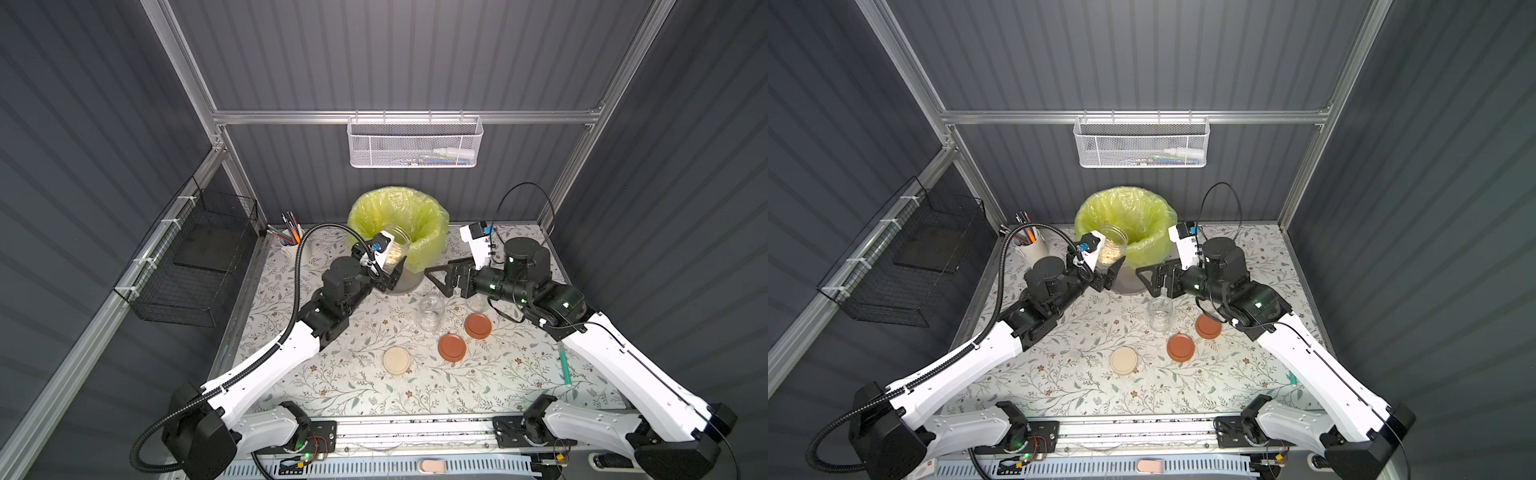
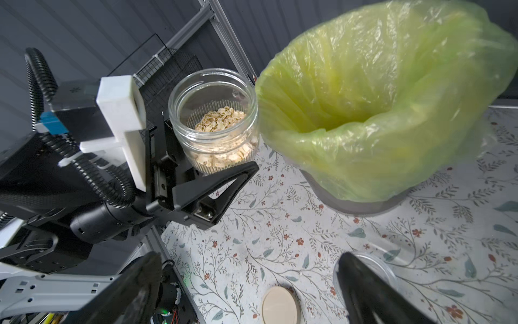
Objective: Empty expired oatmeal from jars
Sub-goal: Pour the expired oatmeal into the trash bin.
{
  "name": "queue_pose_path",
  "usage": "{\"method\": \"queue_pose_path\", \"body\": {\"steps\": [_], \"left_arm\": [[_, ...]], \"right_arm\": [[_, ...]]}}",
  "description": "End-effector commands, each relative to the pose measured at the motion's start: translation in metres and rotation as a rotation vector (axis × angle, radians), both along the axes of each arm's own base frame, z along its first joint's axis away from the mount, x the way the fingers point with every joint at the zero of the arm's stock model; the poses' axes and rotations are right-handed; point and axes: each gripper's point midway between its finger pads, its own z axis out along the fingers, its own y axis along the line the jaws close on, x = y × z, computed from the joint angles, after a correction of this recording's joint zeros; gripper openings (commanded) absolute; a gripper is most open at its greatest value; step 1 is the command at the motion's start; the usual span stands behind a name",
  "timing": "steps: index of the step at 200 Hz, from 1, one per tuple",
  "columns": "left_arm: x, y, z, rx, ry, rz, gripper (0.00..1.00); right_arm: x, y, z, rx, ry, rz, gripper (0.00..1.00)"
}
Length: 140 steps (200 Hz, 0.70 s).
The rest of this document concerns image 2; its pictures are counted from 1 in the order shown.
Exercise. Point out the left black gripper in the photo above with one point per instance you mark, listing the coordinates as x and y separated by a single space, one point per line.
62 225

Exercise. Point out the grey bin with green bag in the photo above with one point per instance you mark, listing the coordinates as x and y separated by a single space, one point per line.
372 103

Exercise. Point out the oatmeal jar with beige lid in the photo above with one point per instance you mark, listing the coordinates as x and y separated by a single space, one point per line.
214 114

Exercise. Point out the black wire side basket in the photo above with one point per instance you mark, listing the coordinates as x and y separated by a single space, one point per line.
156 70

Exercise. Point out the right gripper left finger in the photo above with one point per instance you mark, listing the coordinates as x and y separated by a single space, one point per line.
131 298

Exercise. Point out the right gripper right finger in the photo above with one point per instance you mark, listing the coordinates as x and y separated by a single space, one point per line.
369 299

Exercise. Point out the beige jar lid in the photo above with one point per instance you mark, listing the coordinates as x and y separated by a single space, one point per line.
280 306

